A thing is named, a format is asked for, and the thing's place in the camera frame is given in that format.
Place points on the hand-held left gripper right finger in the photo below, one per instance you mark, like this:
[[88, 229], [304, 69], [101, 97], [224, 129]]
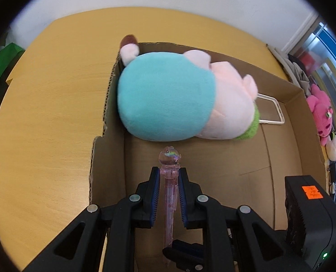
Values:
[[182, 198]]

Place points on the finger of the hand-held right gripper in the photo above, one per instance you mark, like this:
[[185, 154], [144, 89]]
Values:
[[185, 249]]

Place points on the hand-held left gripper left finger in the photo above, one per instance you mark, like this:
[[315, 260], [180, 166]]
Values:
[[155, 198]]

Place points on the pink transparent pen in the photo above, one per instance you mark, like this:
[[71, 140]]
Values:
[[168, 204]]

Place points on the brown cardboard box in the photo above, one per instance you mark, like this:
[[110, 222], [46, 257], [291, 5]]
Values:
[[284, 136]]

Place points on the teal and pink plush toy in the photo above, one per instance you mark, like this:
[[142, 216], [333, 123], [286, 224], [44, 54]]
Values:
[[162, 99]]

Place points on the pink plush bear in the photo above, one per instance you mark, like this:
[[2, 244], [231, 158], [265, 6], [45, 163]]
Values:
[[320, 110]]

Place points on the white phone case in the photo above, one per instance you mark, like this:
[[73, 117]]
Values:
[[279, 112]]

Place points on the glass door with blue sign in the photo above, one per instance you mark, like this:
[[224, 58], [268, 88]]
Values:
[[329, 51]]

